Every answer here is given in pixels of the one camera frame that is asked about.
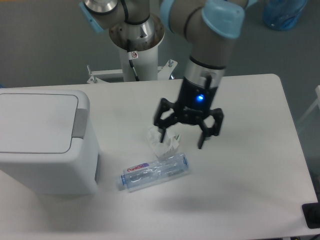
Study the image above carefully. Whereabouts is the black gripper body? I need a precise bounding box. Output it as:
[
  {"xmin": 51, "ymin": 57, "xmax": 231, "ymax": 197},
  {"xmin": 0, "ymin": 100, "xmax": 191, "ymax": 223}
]
[{"xmin": 174, "ymin": 76, "xmax": 220, "ymax": 126}]

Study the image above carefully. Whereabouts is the white trash can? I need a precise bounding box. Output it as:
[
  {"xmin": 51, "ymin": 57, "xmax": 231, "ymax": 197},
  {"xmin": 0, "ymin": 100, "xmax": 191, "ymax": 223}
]
[{"xmin": 0, "ymin": 88, "xmax": 100, "ymax": 195}]

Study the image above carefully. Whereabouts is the blue water jug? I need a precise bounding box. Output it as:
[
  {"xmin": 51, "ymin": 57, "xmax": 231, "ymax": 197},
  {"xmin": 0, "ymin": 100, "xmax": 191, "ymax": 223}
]
[{"xmin": 262, "ymin": 0, "xmax": 308, "ymax": 31}]

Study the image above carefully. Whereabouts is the white frame at right edge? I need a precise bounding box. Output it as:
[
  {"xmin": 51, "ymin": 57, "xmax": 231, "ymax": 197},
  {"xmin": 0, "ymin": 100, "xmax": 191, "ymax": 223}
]
[{"xmin": 297, "ymin": 85, "xmax": 320, "ymax": 127}]

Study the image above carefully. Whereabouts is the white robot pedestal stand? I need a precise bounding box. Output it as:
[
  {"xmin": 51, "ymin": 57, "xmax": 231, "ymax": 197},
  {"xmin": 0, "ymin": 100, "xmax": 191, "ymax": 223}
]
[{"xmin": 87, "ymin": 13, "xmax": 178, "ymax": 84}]

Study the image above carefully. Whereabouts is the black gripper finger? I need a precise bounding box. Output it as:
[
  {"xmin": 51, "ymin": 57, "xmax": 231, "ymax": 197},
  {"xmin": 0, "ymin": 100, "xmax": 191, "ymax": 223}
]
[
  {"xmin": 153, "ymin": 98, "xmax": 183, "ymax": 143},
  {"xmin": 197, "ymin": 107, "xmax": 225, "ymax": 150}
]

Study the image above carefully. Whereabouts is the black device at table edge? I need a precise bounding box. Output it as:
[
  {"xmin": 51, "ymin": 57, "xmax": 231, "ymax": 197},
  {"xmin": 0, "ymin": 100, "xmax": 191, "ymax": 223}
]
[{"xmin": 302, "ymin": 202, "xmax": 320, "ymax": 229}]

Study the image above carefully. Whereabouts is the crumpled white plastic wrapper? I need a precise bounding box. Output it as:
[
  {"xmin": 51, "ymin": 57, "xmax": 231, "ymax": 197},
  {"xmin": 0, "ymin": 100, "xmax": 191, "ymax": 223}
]
[{"xmin": 145, "ymin": 125, "xmax": 181, "ymax": 158}]

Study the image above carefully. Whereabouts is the white trash can lid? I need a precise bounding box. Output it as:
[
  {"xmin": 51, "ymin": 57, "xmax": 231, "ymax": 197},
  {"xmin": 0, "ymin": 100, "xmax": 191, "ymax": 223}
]
[{"xmin": 0, "ymin": 93, "xmax": 78, "ymax": 154}]

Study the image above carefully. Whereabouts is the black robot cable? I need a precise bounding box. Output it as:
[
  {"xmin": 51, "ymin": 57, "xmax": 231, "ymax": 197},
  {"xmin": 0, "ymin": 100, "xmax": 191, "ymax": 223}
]
[{"xmin": 126, "ymin": 39, "xmax": 140, "ymax": 82}]

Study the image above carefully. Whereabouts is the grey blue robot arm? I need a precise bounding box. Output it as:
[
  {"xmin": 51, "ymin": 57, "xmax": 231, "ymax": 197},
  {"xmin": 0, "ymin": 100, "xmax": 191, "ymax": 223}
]
[{"xmin": 79, "ymin": 0, "xmax": 254, "ymax": 147}]

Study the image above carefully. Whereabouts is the clear plastic water bottle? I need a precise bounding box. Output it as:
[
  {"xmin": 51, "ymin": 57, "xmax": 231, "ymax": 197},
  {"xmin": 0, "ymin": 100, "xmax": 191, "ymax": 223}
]
[{"xmin": 116, "ymin": 153, "xmax": 189, "ymax": 192}]

